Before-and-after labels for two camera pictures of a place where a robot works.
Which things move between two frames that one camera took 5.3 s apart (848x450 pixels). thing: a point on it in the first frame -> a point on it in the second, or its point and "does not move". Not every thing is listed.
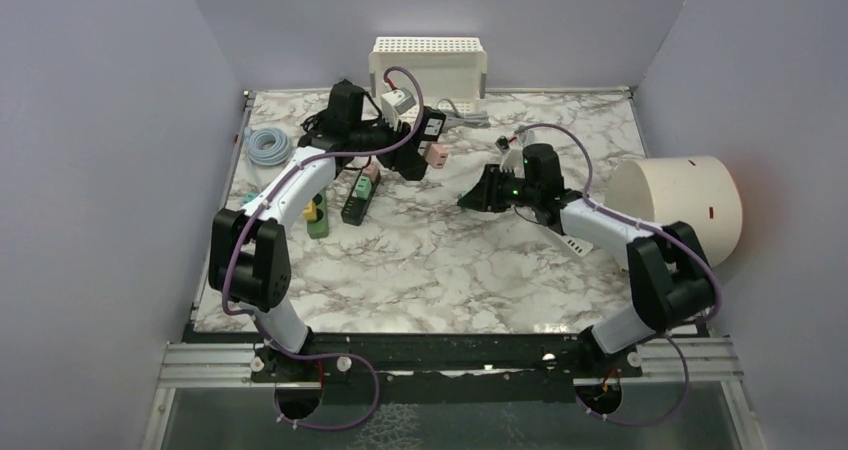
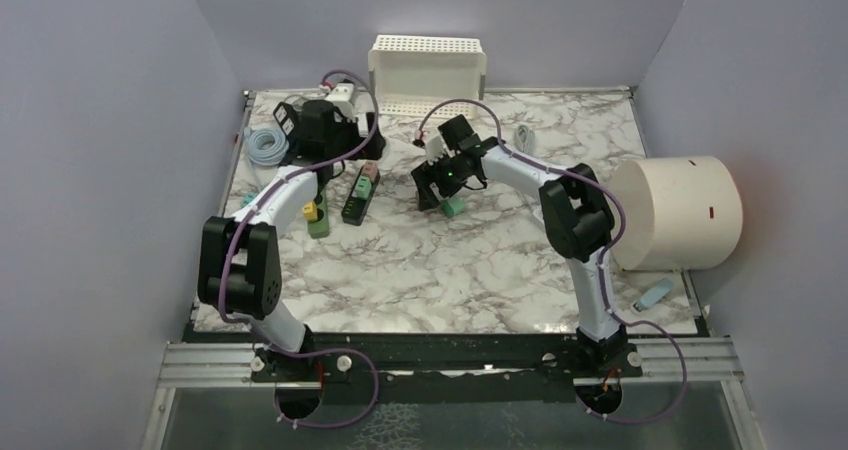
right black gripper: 485,195 -> 423,176
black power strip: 433,123 -> 287,120
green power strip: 319,229 does not move
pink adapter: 372,170 does not move
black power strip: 356,208 does not move
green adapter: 363,188 does not move
